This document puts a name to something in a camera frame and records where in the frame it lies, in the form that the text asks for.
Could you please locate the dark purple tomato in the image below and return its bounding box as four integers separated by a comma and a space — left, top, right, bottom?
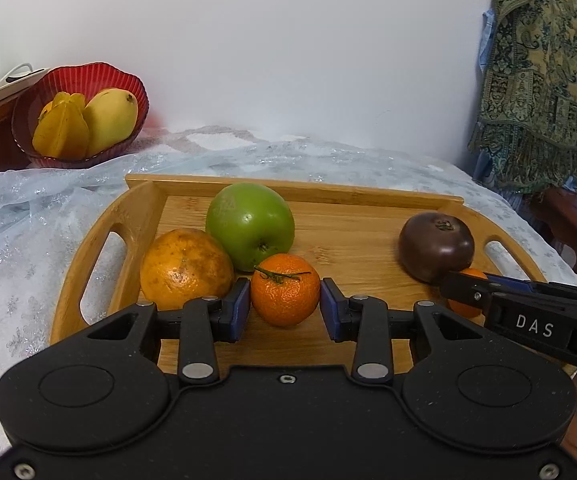
398, 212, 476, 284

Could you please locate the white tray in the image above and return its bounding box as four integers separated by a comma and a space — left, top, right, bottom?
0, 62, 52, 107

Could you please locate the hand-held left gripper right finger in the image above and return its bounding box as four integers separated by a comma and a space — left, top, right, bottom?
321, 277, 487, 386

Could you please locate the red ribbed bowl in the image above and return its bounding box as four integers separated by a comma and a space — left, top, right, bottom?
11, 62, 150, 170

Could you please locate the medium stemless mandarin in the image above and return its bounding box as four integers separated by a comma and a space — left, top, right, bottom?
447, 268, 489, 319

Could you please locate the sheer silver-patterned tablecloth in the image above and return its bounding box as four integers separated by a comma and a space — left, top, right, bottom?
0, 127, 577, 472

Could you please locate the yellow starfruit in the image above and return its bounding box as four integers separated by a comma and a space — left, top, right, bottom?
32, 91, 91, 160

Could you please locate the green patterned fringed scarf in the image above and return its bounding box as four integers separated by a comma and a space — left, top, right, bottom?
467, 0, 577, 195

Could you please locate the green apple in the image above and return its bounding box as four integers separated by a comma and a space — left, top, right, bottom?
205, 183, 296, 273

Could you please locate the mandarin with green stem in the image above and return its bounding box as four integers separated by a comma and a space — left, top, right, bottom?
250, 253, 322, 328

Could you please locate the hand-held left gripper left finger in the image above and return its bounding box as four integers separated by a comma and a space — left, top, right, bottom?
88, 277, 252, 386

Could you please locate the large yellow-orange orange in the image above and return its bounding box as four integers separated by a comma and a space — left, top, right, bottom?
140, 228, 234, 311

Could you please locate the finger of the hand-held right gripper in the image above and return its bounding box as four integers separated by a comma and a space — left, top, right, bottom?
439, 270, 500, 314
485, 273, 577, 297

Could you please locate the wooden tray with handles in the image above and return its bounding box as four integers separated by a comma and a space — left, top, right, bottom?
50, 174, 577, 377

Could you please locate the yellow mango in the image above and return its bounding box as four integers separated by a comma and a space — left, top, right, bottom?
84, 88, 140, 157

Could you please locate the dark wooden chair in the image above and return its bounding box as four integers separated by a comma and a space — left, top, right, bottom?
529, 186, 577, 292

